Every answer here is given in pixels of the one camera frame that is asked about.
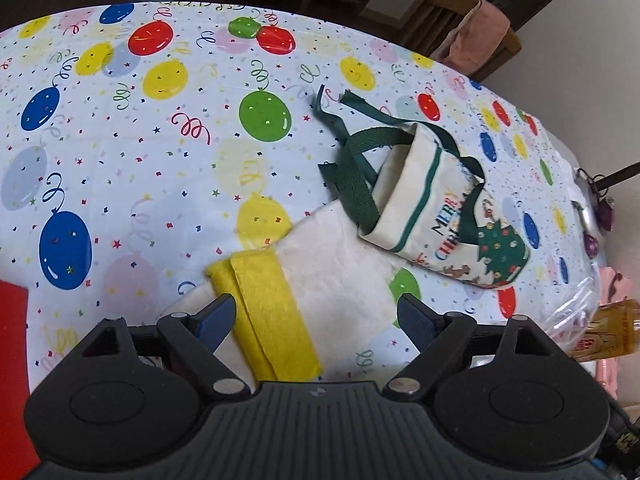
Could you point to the pink towel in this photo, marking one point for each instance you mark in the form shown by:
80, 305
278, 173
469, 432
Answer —
475, 35

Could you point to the red rimmed cardboard box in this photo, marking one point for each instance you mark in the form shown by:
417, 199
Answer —
15, 360

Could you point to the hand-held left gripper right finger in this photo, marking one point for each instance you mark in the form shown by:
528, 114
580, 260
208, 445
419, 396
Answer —
420, 320

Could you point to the balloon print tablecloth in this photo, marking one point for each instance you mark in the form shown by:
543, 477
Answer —
150, 185

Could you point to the white felt cloth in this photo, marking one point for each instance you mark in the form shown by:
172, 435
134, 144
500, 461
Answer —
330, 265

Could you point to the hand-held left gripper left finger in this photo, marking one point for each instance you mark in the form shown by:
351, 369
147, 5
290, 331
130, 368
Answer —
215, 320

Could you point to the clear plastic bag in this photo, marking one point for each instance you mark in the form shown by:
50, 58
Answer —
575, 310

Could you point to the amber bottle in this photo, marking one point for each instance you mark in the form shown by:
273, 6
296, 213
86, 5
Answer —
610, 325

